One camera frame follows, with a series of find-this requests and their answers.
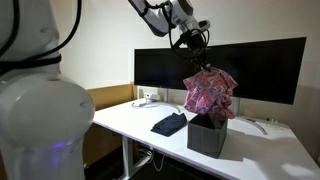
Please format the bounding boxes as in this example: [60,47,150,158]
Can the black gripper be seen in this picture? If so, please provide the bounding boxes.
[171,29,211,72]

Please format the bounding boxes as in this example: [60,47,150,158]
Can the pink floral cloth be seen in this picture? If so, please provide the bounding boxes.
[183,67,238,119]

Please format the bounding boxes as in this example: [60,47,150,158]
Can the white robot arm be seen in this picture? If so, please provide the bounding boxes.
[0,0,95,180]

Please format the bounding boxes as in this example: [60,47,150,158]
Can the dark navy folded cloth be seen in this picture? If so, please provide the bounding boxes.
[151,113,187,137]

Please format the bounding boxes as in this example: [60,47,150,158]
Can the dark grey fabric box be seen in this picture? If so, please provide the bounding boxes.
[187,114,228,159]

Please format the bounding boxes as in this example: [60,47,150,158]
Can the brown cardboard box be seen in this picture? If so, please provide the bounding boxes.
[83,83,137,165]

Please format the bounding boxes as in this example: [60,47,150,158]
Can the left black monitor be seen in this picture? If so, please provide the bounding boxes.
[134,48,200,90]

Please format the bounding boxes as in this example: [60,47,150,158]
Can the black monitor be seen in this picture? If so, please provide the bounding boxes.
[134,48,200,90]
[203,37,307,104]

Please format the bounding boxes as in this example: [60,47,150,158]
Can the right black monitor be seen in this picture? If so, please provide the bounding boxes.
[203,37,307,104]

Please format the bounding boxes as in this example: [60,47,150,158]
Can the white power strip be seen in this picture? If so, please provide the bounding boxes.
[144,94,160,101]

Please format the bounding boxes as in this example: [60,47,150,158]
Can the curved silver monitor stand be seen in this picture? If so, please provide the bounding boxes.
[232,97,268,135]

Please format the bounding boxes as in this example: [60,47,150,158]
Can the white desk leg frame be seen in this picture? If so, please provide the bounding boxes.
[118,136,151,180]

